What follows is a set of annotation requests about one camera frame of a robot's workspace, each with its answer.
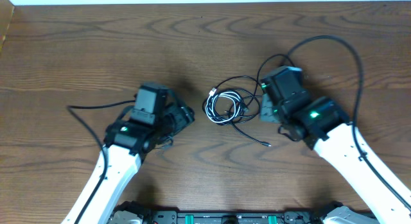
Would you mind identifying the black usb cable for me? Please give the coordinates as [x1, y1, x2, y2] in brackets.
[202, 53, 295, 148]

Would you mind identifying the white usb cable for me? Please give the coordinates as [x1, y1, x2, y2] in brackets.
[204, 87, 243, 125]

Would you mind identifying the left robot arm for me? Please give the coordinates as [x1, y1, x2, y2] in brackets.
[63, 82, 195, 223]

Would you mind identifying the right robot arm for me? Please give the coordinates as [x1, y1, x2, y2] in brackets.
[261, 66, 410, 223]

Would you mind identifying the wooden board at left edge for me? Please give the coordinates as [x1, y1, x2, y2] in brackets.
[0, 0, 15, 49]

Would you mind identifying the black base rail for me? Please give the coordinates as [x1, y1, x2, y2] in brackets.
[107, 200, 380, 224]

